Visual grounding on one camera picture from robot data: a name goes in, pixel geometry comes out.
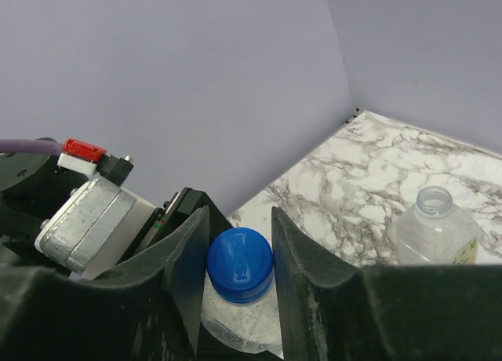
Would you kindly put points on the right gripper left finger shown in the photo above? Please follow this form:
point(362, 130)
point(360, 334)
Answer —
point(146, 308)

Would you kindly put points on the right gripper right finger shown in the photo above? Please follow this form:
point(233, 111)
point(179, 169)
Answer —
point(331, 310)

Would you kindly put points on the large clear juice bottle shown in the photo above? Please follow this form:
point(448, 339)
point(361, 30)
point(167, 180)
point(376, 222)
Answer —
point(434, 230)

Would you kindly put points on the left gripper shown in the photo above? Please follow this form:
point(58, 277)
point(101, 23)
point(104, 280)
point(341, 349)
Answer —
point(163, 221)

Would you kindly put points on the blue label bottle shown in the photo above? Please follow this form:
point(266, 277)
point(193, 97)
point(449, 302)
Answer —
point(240, 304)

